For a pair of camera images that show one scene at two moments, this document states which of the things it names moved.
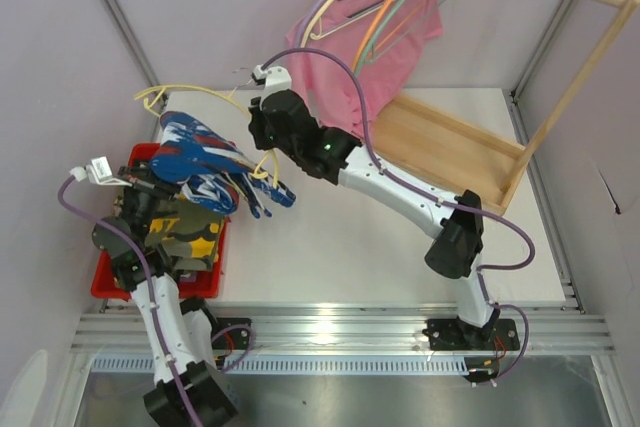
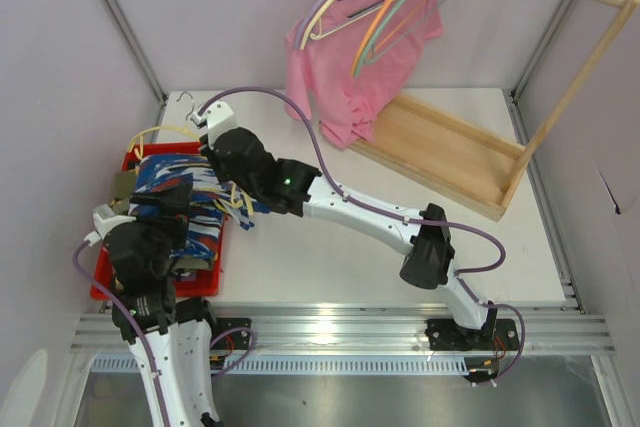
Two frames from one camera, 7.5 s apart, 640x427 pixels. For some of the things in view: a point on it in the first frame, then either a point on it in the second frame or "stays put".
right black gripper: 257,123 to 220,162
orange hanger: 390,0 stays put
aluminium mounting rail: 351,330 stays put
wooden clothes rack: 462,162 stays put
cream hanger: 156,92 to 136,141
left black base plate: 234,338 stays put
